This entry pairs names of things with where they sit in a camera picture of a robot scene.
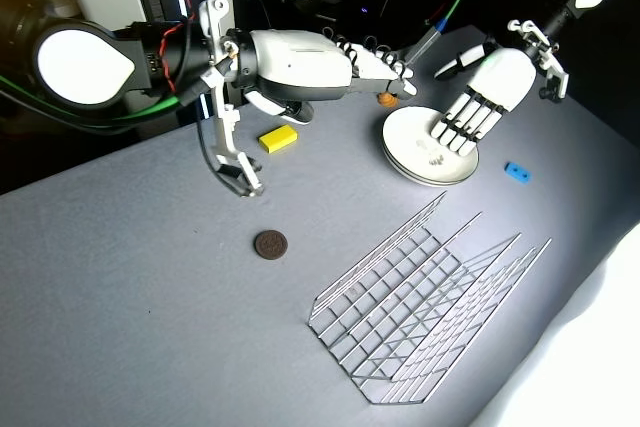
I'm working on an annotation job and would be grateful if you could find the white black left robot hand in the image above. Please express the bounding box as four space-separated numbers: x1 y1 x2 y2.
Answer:
429 41 539 158

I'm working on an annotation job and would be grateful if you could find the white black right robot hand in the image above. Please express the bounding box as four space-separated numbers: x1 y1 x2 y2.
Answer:
238 28 418 126

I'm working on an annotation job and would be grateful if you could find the white shallow plate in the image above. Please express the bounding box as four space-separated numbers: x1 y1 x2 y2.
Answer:
382 106 480 183
383 149 474 188

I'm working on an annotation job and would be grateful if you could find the yellow rectangular block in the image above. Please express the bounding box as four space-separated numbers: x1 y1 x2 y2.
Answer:
258 124 300 154

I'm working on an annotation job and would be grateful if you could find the grey tube with blue collar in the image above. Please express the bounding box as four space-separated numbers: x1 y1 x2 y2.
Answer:
399 16 450 68

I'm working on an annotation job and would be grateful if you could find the blue block with two holes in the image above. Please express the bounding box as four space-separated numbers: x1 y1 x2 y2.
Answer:
503 161 533 184

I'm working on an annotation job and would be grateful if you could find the round chocolate sandwich cookie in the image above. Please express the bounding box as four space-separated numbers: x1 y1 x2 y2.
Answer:
253 229 289 262

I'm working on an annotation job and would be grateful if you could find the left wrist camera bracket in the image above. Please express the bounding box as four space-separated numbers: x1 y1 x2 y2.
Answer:
507 19 571 103

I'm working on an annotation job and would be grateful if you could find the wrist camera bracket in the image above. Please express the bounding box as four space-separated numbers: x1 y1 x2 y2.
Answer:
507 19 571 103
198 0 265 198

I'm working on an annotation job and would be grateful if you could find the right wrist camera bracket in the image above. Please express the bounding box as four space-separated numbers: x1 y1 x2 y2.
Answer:
198 0 265 198

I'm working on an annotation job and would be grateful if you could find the red wire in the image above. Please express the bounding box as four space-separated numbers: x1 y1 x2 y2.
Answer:
0 0 196 93

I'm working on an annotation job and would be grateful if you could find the thick green cable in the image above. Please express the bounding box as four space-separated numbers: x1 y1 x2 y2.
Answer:
0 74 181 123

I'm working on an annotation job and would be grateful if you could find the silver wire rack shelf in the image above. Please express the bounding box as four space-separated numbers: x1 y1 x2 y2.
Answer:
306 190 554 406

